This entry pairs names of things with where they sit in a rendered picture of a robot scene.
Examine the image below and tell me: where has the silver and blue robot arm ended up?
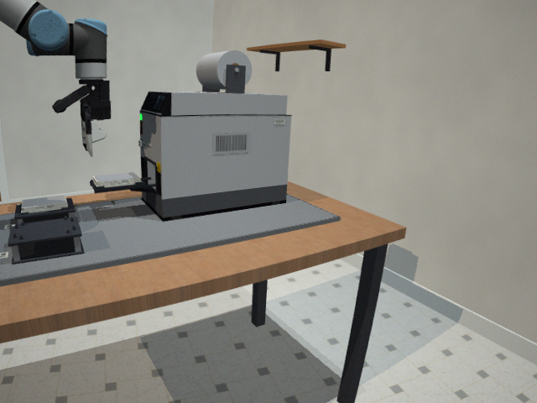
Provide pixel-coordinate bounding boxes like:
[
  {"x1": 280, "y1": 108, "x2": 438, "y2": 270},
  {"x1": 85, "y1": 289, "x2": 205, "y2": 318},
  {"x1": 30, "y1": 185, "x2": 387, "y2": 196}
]
[{"x1": 0, "y1": 0, "x2": 107, "y2": 113}]

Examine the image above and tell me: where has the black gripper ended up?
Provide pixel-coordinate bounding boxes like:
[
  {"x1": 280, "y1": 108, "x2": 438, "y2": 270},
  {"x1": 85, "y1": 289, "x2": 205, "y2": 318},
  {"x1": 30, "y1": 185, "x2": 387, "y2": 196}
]
[{"x1": 79, "y1": 80, "x2": 111, "y2": 157}]

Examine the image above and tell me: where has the grey cylinder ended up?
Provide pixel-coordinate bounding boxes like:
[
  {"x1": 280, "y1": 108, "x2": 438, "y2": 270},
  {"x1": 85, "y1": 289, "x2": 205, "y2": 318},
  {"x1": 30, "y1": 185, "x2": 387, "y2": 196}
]
[{"x1": 196, "y1": 50, "x2": 252, "y2": 90}]

